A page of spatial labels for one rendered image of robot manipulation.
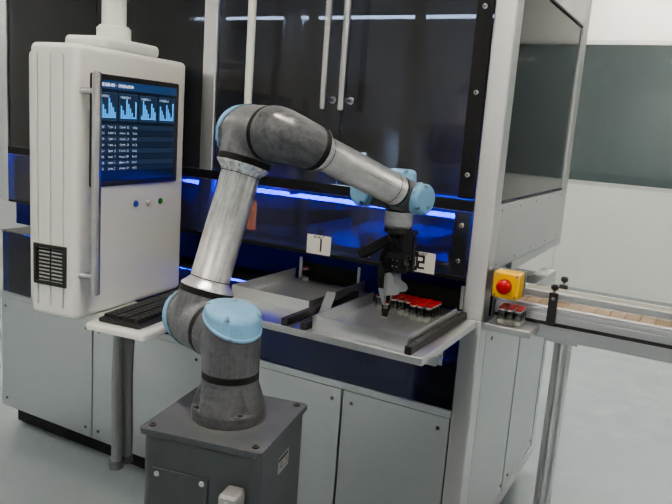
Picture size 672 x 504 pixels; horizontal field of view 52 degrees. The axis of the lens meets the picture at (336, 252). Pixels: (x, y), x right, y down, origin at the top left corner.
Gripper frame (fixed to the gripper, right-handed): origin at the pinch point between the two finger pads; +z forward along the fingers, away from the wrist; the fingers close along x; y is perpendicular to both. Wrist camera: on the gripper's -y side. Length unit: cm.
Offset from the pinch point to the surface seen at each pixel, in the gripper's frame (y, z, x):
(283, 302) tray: -25.5, 3.8, -10.7
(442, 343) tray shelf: 21.2, 5.4, -10.1
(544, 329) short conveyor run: 37.7, 6.7, 26.8
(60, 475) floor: -128, 93, -1
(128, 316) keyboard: -62, 11, -33
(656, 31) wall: 7, -140, 475
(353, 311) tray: -8.8, 5.2, -0.4
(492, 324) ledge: 25.8, 5.4, 16.1
